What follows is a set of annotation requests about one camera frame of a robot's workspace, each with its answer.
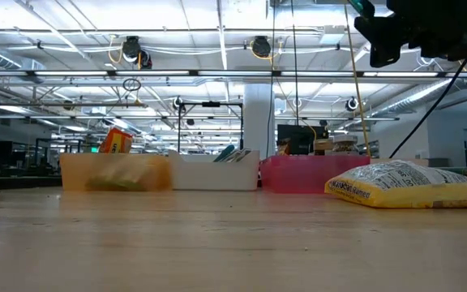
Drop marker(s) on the black metal camera stand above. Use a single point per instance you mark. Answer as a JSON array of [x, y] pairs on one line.
[[211, 104]]

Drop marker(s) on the pink plastic bin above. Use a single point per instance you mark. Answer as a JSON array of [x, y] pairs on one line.
[[298, 174]]

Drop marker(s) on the silver metal spoon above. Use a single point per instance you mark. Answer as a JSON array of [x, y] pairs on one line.
[[246, 153]]

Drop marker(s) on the orange plastic bin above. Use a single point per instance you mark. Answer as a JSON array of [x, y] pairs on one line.
[[71, 170]]

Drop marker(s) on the orange ramen noodle packet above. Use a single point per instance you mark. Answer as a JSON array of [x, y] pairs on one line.
[[116, 142]]

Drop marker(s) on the white plastic bin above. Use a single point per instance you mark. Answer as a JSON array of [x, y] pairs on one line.
[[213, 174]]

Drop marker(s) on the white label spice jar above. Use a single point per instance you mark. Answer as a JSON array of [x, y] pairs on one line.
[[345, 145]]

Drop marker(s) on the gold lid spice jar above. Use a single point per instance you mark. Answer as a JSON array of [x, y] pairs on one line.
[[322, 147]]

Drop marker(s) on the black monitor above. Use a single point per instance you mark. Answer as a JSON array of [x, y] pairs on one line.
[[302, 140]]

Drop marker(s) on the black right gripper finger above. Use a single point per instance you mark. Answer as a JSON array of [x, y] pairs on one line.
[[385, 40]]

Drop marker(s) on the yellow edged food packet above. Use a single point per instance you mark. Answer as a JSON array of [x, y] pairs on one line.
[[404, 186]]

